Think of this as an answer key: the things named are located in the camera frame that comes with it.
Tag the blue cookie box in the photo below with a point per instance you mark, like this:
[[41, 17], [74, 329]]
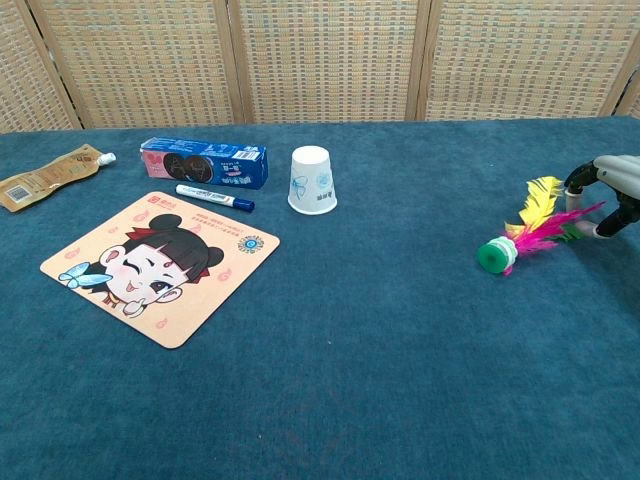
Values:
[[210, 165]]

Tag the cartoon girl mouse pad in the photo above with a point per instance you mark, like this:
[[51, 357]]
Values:
[[160, 270]]

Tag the colourful feather shuttlecock green base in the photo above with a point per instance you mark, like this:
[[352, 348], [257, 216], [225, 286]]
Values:
[[500, 255]]

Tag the woven folding screen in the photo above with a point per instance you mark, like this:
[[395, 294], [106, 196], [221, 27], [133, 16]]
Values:
[[325, 60]]

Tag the brown spout pouch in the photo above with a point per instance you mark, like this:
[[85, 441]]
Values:
[[45, 177]]

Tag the white marker blue cap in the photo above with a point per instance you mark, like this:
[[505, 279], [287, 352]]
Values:
[[212, 197]]

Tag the blue table cloth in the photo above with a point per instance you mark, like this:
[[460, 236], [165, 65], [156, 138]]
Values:
[[350, 350]]

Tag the white paper cup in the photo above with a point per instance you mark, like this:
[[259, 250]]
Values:
[[311, 182]]

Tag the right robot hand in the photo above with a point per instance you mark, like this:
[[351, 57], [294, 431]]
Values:
[[620, 175]]

